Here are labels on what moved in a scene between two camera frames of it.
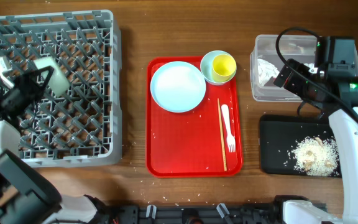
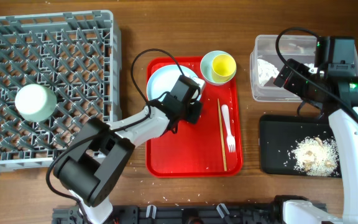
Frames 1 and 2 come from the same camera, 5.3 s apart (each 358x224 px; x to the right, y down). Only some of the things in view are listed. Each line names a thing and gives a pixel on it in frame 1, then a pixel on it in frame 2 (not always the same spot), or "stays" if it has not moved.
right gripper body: [301, 86] stays
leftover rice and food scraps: [317, 157] stays
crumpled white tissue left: [265, 71] stays
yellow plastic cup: [223, 67] stays
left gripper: [28, 84] -> [194, 116]
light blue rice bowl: [58, 84] -> [35, 102]
